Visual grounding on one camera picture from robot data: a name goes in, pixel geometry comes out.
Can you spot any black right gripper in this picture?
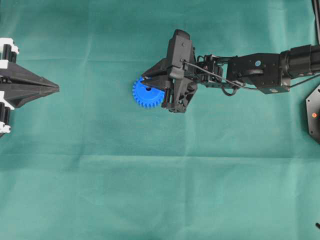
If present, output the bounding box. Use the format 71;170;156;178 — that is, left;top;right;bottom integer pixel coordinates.
141;47;198;113

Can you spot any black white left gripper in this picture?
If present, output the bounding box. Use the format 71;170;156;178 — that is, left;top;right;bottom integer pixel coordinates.
0;37;60;137

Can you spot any blue plastic gear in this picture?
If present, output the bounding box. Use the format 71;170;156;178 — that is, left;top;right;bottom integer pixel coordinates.
132;77;165;109

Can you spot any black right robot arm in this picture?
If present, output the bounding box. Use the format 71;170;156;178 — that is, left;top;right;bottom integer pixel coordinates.
141;45;320;113

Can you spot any green table cloth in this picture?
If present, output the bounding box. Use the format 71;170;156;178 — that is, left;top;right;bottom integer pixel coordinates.
0;0;320;240

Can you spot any black camera cable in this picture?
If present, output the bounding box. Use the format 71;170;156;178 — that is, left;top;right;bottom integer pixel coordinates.
181;58;320;97

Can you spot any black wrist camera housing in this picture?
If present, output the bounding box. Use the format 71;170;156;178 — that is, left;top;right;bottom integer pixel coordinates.
166;29;193;80

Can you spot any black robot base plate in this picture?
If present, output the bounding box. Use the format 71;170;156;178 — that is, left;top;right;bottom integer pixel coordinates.
305;85;320;144

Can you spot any black frame rail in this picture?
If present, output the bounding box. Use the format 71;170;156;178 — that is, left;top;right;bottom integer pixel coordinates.
311;0;320;45

